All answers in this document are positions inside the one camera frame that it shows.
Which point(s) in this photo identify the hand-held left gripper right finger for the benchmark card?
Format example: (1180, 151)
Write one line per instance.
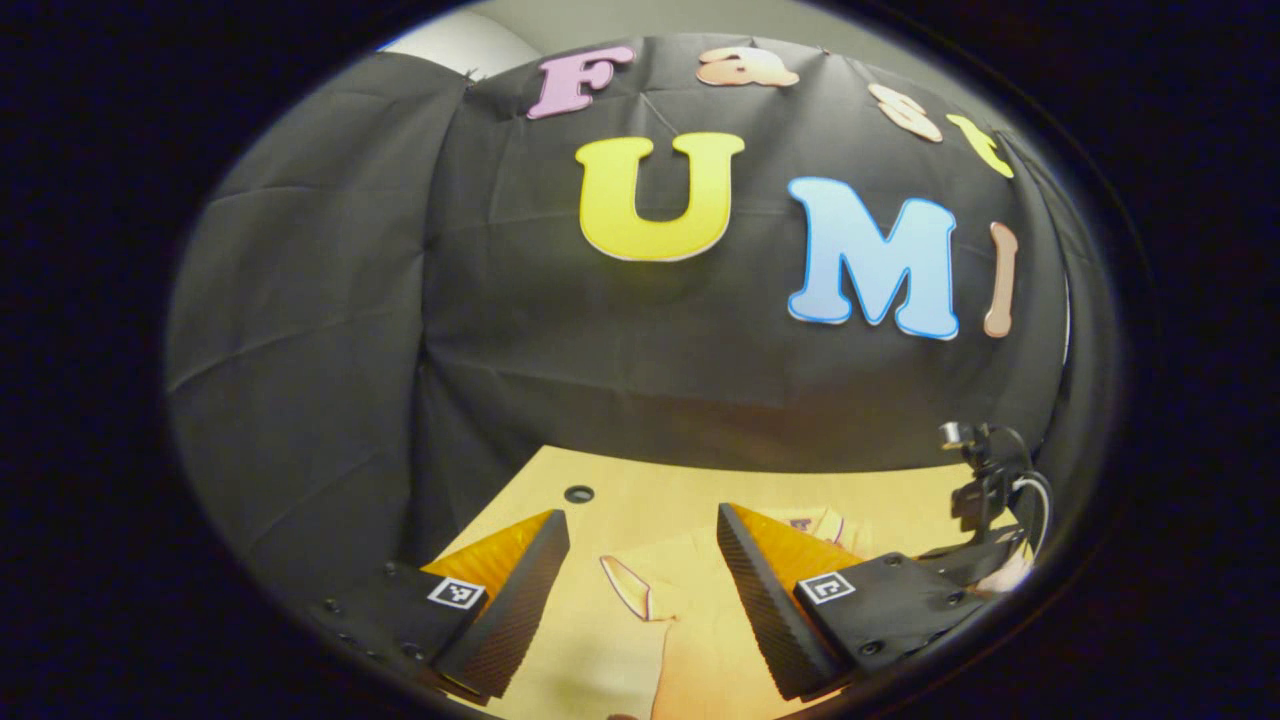
(765, 620)

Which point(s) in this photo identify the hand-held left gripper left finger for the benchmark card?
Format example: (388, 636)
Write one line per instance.
(520, 610)

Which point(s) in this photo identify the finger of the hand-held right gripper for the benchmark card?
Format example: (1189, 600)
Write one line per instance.
(975, 562)

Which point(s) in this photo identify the orange T-shirt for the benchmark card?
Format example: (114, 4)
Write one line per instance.
(690, 600)

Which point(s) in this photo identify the round black table grommet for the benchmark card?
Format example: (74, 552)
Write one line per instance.
(578, 493)

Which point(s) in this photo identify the black backdrop cloth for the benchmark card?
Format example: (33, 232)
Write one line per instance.
(300, 350)

